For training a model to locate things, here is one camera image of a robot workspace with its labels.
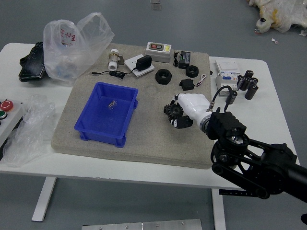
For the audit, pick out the white circuit breaker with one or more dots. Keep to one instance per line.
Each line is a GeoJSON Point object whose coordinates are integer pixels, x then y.
{"type": "Point", "coordinates": [225, 72]}

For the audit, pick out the black gear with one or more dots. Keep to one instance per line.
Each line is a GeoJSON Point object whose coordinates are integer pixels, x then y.
{"type": "Point", "coordinates": [173, 113]}

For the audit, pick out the white table leg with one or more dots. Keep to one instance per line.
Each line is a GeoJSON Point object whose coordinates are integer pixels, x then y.
{"type": "Point", "coordinates": [218, 210]}
{"type": "Point", "coordinates": [44, 198]}

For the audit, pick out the big black nut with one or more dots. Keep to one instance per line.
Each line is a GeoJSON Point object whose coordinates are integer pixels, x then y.
{"type": "Point", "coordinates": [163, 77]}

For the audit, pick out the crumpled clear plastic bag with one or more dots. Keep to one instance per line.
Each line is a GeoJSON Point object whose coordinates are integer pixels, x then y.
{"type": "Point", "coordinates": [28, 129]}

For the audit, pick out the black cylindrical capacitor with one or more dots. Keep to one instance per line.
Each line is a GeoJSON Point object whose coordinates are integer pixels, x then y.
{"type": "Point", "coordinates": [246, 83]}
{"type": "Point", "coordinates": [251, 91]}
{"type": "Point", "coordinates": [255, 80]}
{"type": "Point", "coordinates": [249, 73]}
{"type": "Point", "coordinates": [233, 96]}
{"type": "Point", "coordinates": [240, 81]}

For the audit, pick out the grey button control box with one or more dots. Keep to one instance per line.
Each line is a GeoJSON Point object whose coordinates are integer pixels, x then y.
{"type": "Point", "coordinates": [10, 124]}

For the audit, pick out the plush toy in plastic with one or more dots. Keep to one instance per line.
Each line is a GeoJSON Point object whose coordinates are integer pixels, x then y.
{"type": "Point", "coordinates": [280, 14]}

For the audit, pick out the black power adapter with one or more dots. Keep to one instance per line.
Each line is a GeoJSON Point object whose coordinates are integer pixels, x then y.
{"type": "Point", "coordinates": [143, 63]}

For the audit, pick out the white table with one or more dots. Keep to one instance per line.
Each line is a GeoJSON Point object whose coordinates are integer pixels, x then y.
{"type": "Point", "coordinates": [263, 100]}

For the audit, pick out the blue plastic box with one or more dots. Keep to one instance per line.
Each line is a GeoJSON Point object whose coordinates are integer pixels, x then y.
{"type": "Point", "coordinates": [105, 115]}

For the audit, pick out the brass valve white ends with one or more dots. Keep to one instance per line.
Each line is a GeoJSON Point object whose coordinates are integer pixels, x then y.
{"type": "Point", "coordinates": [113, 60]}

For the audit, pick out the green push button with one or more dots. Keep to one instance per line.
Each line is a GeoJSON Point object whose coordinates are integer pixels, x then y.
{"type": "Point", "coordinates": [2, 114]}

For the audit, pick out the small black module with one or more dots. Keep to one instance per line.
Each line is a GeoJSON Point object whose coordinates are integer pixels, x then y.
{"type": "Point", "coordinates": [186, 84]}

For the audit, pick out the grey metal plate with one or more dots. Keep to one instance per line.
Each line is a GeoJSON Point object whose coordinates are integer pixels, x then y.
{"type": "Point", "coordinates": [141, 225]}

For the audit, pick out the grey switch box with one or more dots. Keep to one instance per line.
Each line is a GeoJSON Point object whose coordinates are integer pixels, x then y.
{"type": "Point", "coordinates": [158, 52]}

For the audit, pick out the black labelled power module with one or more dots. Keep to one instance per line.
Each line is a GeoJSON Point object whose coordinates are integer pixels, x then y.
{"type": "Point", "coordinates": [184, 60]}

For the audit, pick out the grey-brown mat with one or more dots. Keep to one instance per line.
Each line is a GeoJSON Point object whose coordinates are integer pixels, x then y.
{"type": "Point", "coordinates": [148, 134]}

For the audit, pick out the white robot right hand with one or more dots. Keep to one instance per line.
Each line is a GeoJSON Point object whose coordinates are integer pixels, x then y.
{"type": "Point", "coordinates": [194, 105]}

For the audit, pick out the black moulded plastic part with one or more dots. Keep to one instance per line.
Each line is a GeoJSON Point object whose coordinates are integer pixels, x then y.
{"type": "Point", "coordinates": [32, 63]}

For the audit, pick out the red emergency stop button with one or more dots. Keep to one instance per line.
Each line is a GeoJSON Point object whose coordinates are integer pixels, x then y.
{"type": "Point", "coordinates": [6, 105]}

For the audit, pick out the white wall socket plate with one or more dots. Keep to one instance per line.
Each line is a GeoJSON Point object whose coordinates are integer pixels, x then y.
{"type": "Point", "coordinates": [134, 63]}

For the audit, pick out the black table height controller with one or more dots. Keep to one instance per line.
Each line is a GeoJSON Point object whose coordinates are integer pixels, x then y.
{"type": "Point", "coordinates": [230, 192]}

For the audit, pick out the small black nut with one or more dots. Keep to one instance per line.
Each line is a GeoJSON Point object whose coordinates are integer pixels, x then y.
{"type": "Point", "coordinates": [192, 71]}

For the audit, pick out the small white floor scrap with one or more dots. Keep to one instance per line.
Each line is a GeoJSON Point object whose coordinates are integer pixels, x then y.
{"type": "Point", "coordinates": [275, 41]}

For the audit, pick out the clear plastic floor piece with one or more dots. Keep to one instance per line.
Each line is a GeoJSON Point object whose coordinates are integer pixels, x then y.
{"type": "Point", "coordinates": [156, 4]}

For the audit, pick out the small clear packet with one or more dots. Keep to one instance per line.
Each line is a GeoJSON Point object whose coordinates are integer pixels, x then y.
{"type": "Point", "coordinates": [112, 105]}

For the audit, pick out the clear bag red print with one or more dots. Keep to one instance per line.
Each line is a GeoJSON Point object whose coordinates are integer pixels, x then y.
{"type": "Point", "coordinates": [69, 48]}

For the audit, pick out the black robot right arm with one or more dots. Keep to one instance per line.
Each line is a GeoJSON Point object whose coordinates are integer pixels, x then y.
{"type": "Point", "coordinates": [251, 158]}

